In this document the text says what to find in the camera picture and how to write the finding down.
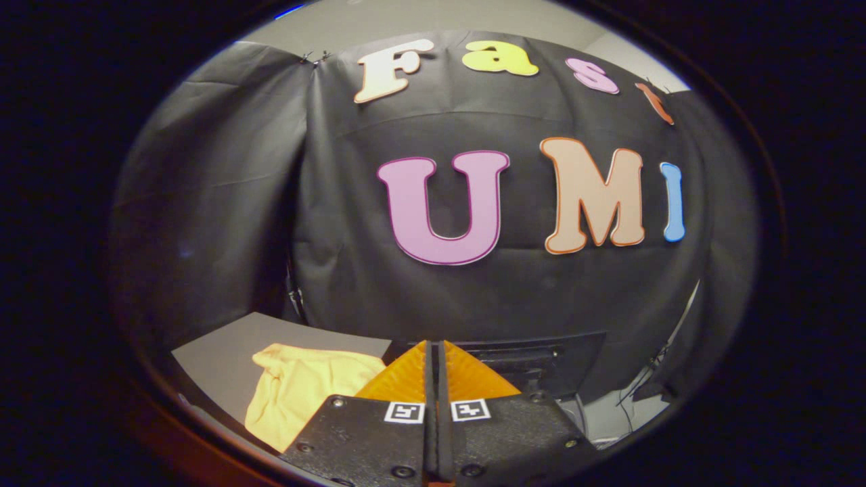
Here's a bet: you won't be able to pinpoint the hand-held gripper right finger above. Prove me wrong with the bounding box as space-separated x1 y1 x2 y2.
434 340 601 486

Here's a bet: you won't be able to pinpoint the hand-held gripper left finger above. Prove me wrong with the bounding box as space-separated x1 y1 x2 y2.
279 340 434 487

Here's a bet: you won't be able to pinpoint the orange cloth garment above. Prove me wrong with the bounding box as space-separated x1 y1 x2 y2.
244 343 387 453

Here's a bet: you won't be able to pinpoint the black backdrop cloth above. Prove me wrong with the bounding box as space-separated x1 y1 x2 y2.
112 30 758 407

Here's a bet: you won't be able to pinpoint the dark cabinet with cream door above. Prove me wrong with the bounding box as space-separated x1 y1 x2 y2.
170 311 394 440

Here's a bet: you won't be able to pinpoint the black floor cables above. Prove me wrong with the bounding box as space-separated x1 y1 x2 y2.
614 342 672 434

